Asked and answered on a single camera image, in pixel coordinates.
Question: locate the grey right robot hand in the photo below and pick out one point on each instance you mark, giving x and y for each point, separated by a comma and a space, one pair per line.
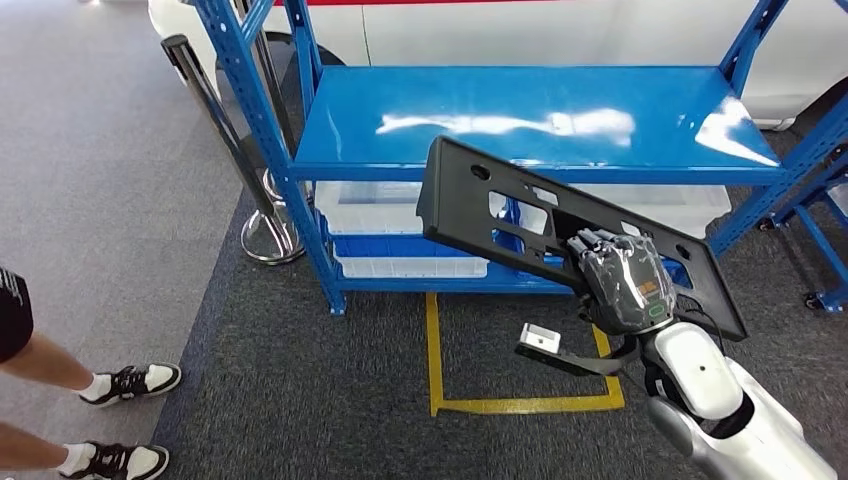
626, 285

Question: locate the black plastic panel part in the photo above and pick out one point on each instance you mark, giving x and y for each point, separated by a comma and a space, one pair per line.
457, 199

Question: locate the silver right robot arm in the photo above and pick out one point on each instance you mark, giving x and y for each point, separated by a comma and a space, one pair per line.
696, 371

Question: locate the blue wheeled shelf rack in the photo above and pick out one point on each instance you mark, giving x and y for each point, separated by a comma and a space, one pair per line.
818, 242

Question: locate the blue metal shelf rack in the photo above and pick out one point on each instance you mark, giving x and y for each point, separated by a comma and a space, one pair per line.
464, 99

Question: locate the yellow floor tape square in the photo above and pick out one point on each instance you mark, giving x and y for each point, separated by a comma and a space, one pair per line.
434, 358

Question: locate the white car with red stripe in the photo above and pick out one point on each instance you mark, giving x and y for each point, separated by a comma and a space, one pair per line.
530, 33

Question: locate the chrome stanchion with black top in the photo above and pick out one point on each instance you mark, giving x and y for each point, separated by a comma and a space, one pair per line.
272, 242

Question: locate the chrome stanchion pole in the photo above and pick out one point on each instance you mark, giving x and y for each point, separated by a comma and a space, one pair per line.
268, 66

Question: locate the person's right foot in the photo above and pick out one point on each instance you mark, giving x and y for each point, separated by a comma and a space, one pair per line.
112, 464

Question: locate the person's left leg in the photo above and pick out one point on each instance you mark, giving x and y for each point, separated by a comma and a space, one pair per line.
40, 368

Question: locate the person's leg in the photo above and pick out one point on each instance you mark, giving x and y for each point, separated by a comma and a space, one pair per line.
26, 447
40, 368

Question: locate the person's right leg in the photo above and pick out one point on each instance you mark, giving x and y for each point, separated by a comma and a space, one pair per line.
26, 447

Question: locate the black camera bracket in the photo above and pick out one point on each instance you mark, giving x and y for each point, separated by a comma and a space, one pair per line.
570, 363

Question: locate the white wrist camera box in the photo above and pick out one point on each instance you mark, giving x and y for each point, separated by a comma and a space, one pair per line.
540, 339

